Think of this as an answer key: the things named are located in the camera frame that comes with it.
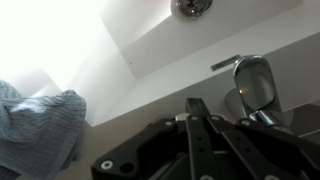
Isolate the white double sink countertop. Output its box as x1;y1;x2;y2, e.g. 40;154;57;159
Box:
0;0;320;126

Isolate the chrome sink tap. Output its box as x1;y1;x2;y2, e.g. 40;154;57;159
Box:
225;55;291;134

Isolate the blue crumpled towel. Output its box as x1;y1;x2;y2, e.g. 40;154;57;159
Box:
0;80;86;180

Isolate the left sink drain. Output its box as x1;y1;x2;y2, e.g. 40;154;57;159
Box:
172;0;213;18

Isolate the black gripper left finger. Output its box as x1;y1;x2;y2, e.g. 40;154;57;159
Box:
185;98;216;180

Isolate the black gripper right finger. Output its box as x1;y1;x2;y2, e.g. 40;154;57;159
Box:
208;115;298;180

